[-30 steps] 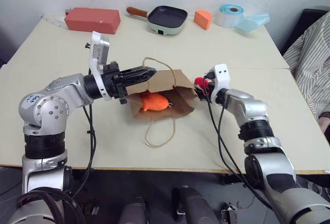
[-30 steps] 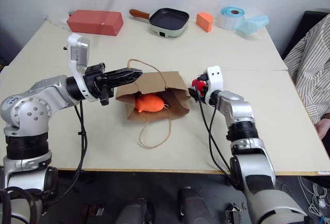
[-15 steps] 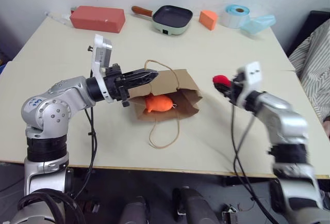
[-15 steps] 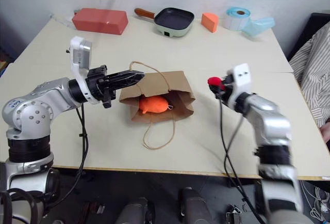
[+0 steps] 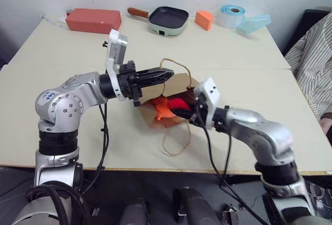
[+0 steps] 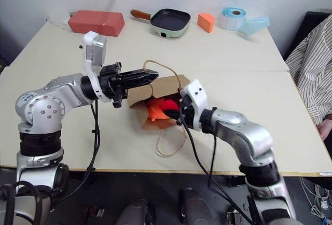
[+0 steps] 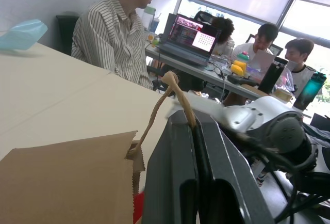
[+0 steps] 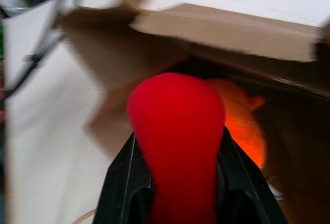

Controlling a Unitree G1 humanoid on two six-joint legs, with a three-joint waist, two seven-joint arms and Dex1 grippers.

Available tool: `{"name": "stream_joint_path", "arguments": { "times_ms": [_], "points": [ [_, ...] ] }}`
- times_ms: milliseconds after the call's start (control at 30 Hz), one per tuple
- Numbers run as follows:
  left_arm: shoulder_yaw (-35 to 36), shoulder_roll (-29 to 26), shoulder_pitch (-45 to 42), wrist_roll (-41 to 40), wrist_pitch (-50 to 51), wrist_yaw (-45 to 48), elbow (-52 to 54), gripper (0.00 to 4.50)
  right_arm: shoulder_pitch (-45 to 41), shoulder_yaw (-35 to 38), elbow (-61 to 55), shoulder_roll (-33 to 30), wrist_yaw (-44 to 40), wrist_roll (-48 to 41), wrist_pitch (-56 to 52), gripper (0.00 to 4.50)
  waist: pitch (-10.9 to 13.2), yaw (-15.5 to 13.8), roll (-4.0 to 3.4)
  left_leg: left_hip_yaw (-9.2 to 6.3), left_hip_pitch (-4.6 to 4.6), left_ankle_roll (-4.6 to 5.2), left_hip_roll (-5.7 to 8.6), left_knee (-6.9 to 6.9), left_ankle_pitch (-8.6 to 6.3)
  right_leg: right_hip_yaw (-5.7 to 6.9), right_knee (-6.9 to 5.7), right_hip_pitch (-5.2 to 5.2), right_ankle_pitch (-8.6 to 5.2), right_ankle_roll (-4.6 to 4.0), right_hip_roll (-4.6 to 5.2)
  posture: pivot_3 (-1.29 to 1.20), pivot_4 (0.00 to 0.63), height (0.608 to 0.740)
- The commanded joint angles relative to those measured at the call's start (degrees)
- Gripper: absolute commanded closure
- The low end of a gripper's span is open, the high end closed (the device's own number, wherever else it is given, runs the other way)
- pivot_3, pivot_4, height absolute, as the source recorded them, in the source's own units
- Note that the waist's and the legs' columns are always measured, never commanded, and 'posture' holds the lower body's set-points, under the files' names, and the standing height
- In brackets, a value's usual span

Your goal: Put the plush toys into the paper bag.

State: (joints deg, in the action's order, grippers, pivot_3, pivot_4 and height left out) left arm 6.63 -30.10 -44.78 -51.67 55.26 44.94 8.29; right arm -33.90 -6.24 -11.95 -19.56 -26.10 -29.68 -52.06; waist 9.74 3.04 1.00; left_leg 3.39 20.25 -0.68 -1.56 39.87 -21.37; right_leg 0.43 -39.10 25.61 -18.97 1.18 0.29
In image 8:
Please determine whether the orange plush toy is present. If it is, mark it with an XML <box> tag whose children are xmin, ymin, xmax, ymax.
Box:
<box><xmin>206</xmin><ymin>78</ymin><xmax>266</xmax><ymax>170</ymax></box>

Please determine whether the red plush toy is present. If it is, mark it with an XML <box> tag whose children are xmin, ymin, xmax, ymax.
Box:
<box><xmin>126</xmin><ymin>72</ymin><xmax>226</xmax><ymax>224</ymax></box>

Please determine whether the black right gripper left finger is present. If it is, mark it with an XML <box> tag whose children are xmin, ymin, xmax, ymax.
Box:
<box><xmin>92</xmin><ymin>132</ymin><xmax>155</xmax><ymax>224</ymax></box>

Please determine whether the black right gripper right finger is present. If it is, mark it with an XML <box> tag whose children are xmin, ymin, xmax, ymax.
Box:
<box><xmin>216</xmin><ymin>126</ymin><xmax>289</xmax><ymax>224</ymax></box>

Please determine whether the black cable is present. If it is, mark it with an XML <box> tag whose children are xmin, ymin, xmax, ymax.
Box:
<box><xmin>0</xmin><ymin>0</ymin><xmax>86</xmax><ymax>102</ymax></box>

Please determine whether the brown cardboard box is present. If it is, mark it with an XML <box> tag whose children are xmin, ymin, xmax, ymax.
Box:
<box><xmin>60</xmin><ymin>0</ymin><xmax>330</xmax><ymax>224</ymax></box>

